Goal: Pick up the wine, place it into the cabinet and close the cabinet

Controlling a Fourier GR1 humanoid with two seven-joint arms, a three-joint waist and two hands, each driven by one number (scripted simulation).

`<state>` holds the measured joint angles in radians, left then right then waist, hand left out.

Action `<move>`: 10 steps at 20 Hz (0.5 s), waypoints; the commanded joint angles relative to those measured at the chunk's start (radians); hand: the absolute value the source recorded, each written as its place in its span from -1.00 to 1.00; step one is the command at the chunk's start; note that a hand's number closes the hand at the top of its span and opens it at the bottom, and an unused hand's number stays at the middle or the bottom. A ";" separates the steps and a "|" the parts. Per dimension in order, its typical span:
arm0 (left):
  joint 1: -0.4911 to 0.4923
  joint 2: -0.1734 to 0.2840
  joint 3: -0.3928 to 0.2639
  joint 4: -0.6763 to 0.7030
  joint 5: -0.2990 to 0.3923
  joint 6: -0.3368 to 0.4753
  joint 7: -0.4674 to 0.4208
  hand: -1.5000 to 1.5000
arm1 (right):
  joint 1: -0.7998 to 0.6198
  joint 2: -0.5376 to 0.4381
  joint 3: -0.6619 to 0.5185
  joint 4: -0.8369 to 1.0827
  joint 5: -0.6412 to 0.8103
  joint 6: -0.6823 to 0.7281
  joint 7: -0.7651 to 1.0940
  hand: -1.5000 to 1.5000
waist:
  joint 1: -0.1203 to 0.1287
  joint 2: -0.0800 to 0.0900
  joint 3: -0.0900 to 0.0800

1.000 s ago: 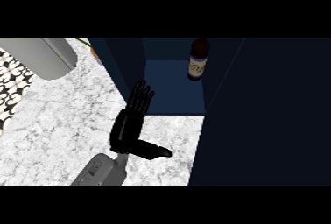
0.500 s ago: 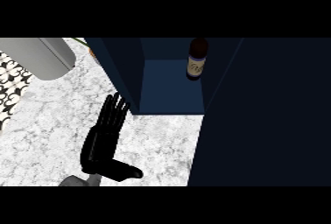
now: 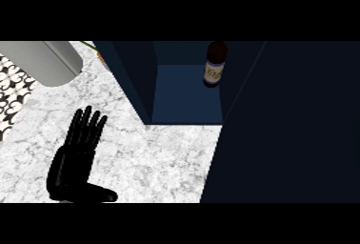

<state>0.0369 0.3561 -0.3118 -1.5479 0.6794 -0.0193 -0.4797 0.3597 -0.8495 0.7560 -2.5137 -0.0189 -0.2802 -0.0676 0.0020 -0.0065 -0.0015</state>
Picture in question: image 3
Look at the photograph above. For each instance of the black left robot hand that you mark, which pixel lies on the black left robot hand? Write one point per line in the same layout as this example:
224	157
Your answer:
74	165

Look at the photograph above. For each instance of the dark blue cabinet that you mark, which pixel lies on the dark blue cabinet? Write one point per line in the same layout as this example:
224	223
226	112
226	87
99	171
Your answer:
183	92

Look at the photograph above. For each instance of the green and orange plant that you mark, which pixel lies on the green and orange plant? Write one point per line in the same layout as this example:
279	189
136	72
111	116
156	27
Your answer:
96	52

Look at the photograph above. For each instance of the black and white patterned tiles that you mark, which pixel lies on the black and white patterned tiles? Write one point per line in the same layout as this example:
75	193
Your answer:
12	92

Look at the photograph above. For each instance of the dark wine bottle, beige label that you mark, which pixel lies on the dark wine bottle, beige label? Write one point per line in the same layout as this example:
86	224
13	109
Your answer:
214	71

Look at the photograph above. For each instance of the dark blue cabinet door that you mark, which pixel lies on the dark blue cabinet door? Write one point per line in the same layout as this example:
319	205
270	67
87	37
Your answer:
291	127

